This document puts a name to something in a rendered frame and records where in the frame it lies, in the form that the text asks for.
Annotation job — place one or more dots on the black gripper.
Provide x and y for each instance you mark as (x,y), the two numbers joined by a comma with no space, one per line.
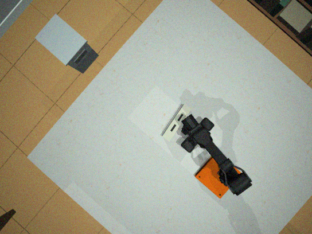
(188,145)

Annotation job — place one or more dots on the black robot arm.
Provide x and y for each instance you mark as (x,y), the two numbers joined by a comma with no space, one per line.
(199,134)

